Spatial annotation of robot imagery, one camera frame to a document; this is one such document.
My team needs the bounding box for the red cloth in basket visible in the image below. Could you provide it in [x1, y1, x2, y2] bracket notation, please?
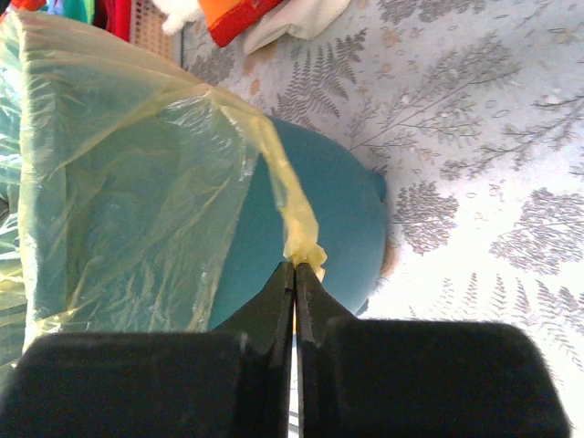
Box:
[92, 0, 133, 42]

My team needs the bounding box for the rainbow striped bag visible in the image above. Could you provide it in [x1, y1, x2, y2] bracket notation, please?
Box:
[199, 0, 281, 47]

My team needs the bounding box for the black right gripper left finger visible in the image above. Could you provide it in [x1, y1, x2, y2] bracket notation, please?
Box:
[1, 263, 295, 437]

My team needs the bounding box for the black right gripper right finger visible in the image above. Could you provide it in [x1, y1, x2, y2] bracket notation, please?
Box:
[296, 264, 570, 437]

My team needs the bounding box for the white fluffy plush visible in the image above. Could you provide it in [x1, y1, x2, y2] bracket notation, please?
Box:
[151, 0, 203, 36]

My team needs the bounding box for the teal trash bin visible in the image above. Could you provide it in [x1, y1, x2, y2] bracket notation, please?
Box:
[207, 116, 393, 332]

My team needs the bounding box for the yellow trash bag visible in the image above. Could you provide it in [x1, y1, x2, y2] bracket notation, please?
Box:
[1, 11, 326, 371]

